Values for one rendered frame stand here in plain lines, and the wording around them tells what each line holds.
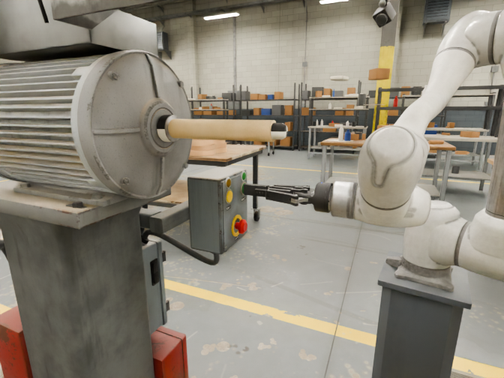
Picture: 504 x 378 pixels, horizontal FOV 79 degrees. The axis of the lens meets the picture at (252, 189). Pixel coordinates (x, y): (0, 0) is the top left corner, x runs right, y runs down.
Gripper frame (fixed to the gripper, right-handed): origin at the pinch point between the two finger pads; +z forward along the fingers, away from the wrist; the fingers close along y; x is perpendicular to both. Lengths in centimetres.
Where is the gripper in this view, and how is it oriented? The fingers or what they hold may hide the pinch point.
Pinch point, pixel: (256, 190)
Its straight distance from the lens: 83.5
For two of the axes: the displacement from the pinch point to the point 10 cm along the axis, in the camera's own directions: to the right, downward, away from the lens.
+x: 0.0, -9.7, -2.5
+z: -9.2, -1.0, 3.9
